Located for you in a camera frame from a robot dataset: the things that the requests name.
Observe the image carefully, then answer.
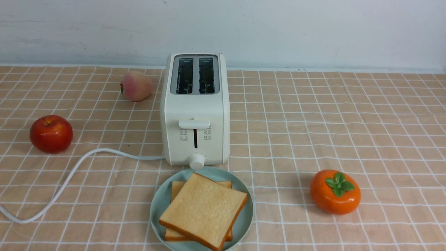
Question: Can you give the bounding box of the red apple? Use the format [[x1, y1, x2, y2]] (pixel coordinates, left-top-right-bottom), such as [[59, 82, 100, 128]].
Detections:
[[29, 115, 73, 154]]

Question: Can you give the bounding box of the beige checkered tablecloth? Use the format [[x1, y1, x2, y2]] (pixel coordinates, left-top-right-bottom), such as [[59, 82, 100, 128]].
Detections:
[[0, 66, 446, 251]]

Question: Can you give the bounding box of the toast slice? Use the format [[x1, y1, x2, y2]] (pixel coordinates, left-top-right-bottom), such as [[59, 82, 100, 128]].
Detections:
[[159, 173, 248, 251], [164, 181, 232, 242]]

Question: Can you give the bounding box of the light green round plate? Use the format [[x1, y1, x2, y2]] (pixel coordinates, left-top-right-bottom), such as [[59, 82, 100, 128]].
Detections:
[[150, 167, 254, 251]]

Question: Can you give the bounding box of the white two-slot toaster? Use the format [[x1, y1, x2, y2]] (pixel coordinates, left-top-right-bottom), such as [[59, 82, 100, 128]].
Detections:
[[159, 53, 230, 169]]

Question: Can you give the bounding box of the pink peach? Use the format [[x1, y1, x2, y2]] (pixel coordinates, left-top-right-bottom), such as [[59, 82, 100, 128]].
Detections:
[[120, 71, 154, 102]]

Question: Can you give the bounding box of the orange persimmon with green leaves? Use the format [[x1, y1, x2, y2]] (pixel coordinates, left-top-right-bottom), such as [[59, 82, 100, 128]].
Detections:
[[310, 169, 362, 215]]

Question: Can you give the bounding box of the white toaster power cable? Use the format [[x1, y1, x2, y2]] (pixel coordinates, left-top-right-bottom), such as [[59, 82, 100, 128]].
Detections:
[[0, 148, 166, 224]]

